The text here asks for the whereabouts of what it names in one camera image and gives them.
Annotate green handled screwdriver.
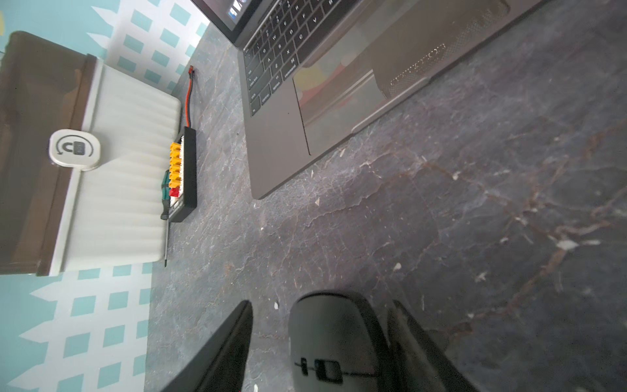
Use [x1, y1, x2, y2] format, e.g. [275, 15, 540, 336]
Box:
[160, 170, 170, 266]

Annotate black wireless mouse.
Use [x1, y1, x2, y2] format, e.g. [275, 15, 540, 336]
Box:
[288, 290, 398, 391]

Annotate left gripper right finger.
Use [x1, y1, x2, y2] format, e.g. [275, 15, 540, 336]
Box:
[388, 301, 478, 392]

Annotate red black cable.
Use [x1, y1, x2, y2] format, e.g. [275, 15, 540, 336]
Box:
[184, 65, 195, 129]

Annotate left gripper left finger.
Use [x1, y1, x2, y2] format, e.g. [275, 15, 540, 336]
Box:
[164, 301, 253, 391]

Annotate black board yellow connectors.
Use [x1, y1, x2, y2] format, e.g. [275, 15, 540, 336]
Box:
[168, 127, 198, 223]

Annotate brown lid storage box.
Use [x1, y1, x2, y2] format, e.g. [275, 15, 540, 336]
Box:
[1, 31, 181, 276]

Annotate grey laptop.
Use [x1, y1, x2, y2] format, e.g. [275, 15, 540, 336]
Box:
[197, 0, 536, 199]

